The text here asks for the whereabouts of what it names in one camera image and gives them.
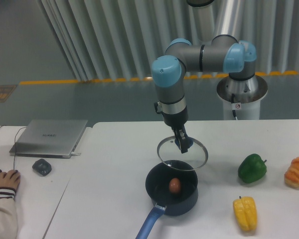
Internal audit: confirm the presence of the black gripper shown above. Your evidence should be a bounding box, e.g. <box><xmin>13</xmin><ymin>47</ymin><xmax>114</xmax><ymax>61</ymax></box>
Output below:
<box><xmin>162</xmin><ymin>107</ymin><xmax>190</xmax><ymax>153</ymax></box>

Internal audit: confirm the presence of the glass pot lid blue knob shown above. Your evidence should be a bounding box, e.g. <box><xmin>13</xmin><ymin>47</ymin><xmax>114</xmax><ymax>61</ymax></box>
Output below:
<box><xmin>156</xmin><ymin>136</ymin><xmax>209</xmax><ymax>171</ymax></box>

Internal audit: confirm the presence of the striped cream sleeve forearm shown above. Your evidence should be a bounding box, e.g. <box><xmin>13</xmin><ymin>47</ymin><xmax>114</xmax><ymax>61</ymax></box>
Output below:
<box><xmin>0</xmin><ymin>187</ymin><xmax>18</xmax><ymax>239</ymax></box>

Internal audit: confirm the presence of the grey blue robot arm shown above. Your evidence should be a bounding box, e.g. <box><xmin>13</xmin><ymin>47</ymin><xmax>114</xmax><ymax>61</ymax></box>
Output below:
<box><xmin>151</xmin><ymin>0</ymin><xmax>257</xmax><ymax>153</ymax></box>

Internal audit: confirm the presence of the person's hand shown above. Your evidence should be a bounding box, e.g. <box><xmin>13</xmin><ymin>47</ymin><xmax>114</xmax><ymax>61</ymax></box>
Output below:
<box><xmin>0</xmin><ymin>170</ymin><xmax>20</xmax><ymax>192</ymax></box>

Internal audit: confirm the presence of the brown egg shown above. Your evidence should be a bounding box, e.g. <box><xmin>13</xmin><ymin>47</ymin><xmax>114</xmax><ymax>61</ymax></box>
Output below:
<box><xmin>168</xmin><ymin>178</ymin><xmax>181</xmax><ymax>194</ymax></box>

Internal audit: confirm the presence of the dark blue saucepan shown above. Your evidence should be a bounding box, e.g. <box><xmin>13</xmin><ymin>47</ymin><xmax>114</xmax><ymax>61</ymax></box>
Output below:
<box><xmin>136</xmin><ymin>160</ymin><xmax>198</xmax><ymax>239</ymax></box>

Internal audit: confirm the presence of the green bell pepper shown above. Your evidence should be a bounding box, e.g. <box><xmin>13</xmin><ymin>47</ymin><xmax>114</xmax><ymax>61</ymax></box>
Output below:
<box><xmin>238</xmin><ymin>153</ymin><xmax>267</xmax><ymax>184</ymax></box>

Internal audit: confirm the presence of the yellow bell pepper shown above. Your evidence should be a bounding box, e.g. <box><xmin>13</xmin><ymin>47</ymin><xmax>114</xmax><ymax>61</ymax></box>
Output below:
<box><xmin>233</xmin><ymin>196</ymin><xmax>258</xmax><ymax>232</ymax></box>

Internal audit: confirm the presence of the orange croissant bread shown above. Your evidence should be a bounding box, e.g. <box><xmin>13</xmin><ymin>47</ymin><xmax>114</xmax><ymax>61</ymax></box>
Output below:
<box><xmin>284</xmin><ymin>157</ymin><xmax>299</xmax><ymax>188</ymax></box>

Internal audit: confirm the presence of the silver laptop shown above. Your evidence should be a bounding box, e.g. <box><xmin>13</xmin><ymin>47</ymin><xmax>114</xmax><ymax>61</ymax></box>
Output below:
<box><xmin>9</xmin><ymin>119</ymin><xmax>88</xmax><ymax>158</ymax></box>

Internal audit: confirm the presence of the dark earbuds case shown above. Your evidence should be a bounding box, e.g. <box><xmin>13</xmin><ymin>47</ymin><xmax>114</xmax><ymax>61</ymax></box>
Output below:
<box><xmin>32</xmin><ymin>158</ymin><xmax>52</xmax><ymax>177</ymax></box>

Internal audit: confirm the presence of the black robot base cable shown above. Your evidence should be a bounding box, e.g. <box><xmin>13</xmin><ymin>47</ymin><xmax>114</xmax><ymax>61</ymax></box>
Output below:
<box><xmin>230</xmin><ymin>93</ymin><xmax>239</xmax><ymax>120</ymax></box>

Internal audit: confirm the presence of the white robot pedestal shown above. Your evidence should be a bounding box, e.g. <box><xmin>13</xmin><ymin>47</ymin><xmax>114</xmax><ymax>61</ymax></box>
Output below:
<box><xmin>217</xmin><ymin>75</ymin><xmax>268</xmax><ymax>120</ymax></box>

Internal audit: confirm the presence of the black mouse cable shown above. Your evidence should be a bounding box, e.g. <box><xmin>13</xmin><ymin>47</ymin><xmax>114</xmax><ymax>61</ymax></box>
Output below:
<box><xmin>12</xmin><ymin>126</ymin><xmax>27</xmax><ymax>172</ymax></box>

